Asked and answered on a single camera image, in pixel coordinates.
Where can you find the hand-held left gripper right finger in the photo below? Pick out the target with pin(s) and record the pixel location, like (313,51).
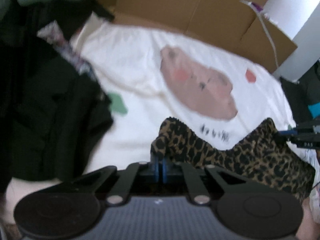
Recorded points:
(164,170)

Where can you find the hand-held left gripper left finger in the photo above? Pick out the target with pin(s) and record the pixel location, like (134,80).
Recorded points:
(155,170)

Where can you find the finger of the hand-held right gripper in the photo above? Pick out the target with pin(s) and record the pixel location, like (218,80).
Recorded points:
(285,133)

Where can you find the leopard print garment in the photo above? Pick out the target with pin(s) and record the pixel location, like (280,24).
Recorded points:
(237,160)

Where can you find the black folded garment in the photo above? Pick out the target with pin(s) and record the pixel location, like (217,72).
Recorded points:
(297,97)

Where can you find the bear printed bedsheet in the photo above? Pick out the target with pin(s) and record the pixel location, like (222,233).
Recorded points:
(140,62)

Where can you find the floral patterned cloth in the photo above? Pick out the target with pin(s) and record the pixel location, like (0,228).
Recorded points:
(72,55)

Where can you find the flat cardboard sheet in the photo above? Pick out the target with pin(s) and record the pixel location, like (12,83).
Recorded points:
(200,12)

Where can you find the black pointed cloth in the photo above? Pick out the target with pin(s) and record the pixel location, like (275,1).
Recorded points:
(101,11)

